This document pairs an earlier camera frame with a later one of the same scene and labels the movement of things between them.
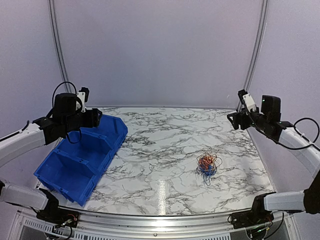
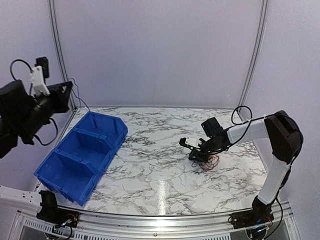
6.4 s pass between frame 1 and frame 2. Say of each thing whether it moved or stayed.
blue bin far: stayed
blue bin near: stayed
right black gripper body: moved
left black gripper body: moved
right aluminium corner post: stayed
